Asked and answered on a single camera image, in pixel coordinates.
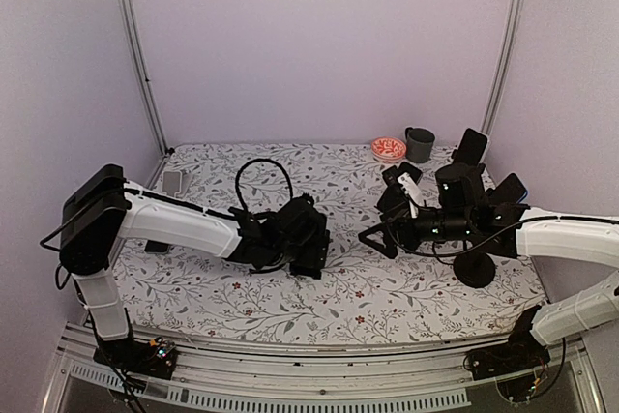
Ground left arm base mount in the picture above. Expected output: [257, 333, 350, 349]
[94, 334, 178, 380]

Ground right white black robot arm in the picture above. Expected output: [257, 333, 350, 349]
[358, 162, 618, 288]

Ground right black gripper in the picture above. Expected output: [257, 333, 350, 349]
[359, 200, 473, 259]

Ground left aluminium frame post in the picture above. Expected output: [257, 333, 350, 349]
[118, 0, 168, 155]

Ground dark grey mug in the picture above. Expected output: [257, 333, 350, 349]
[404, 127, 435, 163]

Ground right aluminium frame post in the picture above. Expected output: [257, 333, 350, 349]
[481, 0, 524, 136]

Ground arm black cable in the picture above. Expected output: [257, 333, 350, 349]
[381, 217, 619, 264]
[234, 158, 294, 221]

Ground floral patterned table mat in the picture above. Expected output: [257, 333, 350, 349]
[114, 144, 545, 345]

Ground black phone silver edge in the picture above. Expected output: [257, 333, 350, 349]
[144, 240, 171, 254]

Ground white phone stand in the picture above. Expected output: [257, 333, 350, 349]
[162, 170, 192, 196]

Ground front aluminium rail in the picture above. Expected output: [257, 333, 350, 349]
[41, 325, 596, 413]

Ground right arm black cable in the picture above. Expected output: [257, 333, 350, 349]
[381, 217, 619, 264]

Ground aluminium frame post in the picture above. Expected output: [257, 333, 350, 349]
[118, 0, 168, 155]
[481, 0, 524, 136]

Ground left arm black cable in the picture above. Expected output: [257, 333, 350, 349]
[234, 158, 294, 221]

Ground red white patterned bowl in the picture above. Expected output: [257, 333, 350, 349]
[370, 137, 406, 162]

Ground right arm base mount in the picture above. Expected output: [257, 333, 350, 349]
[462, 305, 550, 403]

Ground black tall round-base stand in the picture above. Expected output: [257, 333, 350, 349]
[453, 240, 496, 289]

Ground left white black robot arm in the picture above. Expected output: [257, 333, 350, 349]
[40, 164, 330, 369]

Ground black phone on rear stand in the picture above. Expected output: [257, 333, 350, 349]
[452, 128, 489, 166]

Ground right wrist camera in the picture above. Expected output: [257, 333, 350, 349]
[381, 164, 425, 219]

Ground black phone on round stand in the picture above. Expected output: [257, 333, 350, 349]
[487, 173, 529, 211]

